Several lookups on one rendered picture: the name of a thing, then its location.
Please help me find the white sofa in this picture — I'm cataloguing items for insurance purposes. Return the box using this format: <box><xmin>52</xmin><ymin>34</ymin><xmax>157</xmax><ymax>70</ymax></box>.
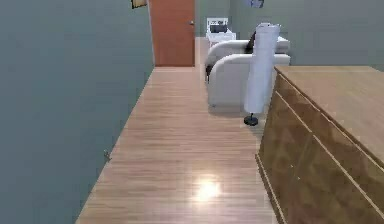
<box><xmin>204</xmin><ymin>35</ymin><xmax>291</xmax><ymax>114</ymax></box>

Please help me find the orange-brown room door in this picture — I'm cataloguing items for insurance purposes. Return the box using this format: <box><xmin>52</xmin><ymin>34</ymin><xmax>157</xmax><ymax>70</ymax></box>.
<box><xmin>148</xmin><ymin>0</ymin><xmax>196</xmax><ymax>68</ymax></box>

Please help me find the white floor lamp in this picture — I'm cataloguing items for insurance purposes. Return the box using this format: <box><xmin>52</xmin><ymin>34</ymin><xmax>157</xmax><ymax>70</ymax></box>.
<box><xmin>243</xmin><ymin>22</ymin><xmax>282</xmax><ymax>127</ymax></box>

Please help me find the brown wooden chest of drawers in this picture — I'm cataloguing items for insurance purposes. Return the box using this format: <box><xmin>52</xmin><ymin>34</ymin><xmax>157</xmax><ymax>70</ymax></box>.
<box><xmin>255</xmin><ymin>65</ymin><xmax>384</xmax><ymax>224</ymax></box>

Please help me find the framed wall picture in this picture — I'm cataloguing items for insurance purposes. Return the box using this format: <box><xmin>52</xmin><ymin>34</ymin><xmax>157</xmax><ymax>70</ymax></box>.
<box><xmin>130</xmin><ymin>0</ymin><xmax>148</xmax><ymax>10</ymax></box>

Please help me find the blue wall picture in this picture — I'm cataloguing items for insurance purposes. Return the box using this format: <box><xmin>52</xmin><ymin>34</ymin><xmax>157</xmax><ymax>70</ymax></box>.
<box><xmin>245</xmin><ymin>0</ymin><xmax>266</xmax><ymax>9</ymax></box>

